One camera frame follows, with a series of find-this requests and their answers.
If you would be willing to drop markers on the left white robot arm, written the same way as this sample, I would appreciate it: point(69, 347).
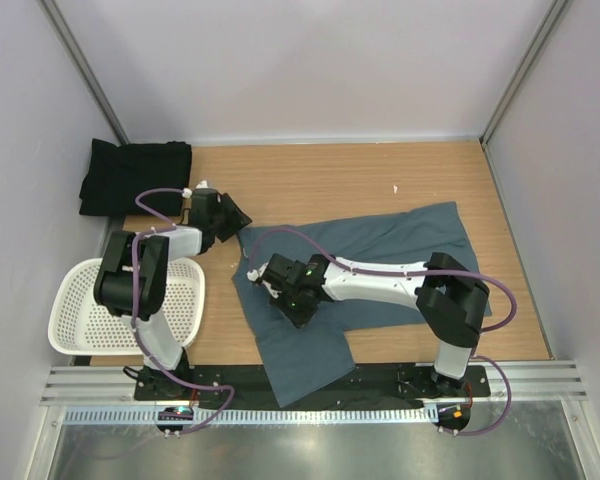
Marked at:
point(132, 278)

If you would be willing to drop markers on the aluminium corner post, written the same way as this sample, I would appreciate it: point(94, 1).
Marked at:
point(73, 49)
point(547, 27)

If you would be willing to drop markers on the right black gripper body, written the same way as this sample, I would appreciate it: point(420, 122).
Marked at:
point(294, 309)

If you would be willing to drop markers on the blue-grey t shirt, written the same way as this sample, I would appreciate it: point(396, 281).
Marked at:
point(299, 361)

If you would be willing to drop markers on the right aluminium corner post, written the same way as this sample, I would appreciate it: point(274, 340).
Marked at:
point(547, 27)

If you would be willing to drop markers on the white slotted cable duct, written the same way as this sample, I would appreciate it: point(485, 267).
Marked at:
point(179, 415)

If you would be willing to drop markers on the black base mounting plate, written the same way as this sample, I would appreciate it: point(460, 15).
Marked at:
point(364, 386)

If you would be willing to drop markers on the folded black t shirt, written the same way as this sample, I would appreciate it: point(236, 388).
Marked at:
point(118, 174)

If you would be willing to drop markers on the white perforated plastic basket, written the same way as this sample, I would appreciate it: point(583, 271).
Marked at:
point(78, 326)

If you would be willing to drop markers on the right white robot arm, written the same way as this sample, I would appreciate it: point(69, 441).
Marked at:
point(451, 299)

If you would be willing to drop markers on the left aluminium corner post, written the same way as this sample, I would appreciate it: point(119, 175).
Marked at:
point(73, 49)

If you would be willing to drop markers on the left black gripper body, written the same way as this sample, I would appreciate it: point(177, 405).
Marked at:
point(227, 221)

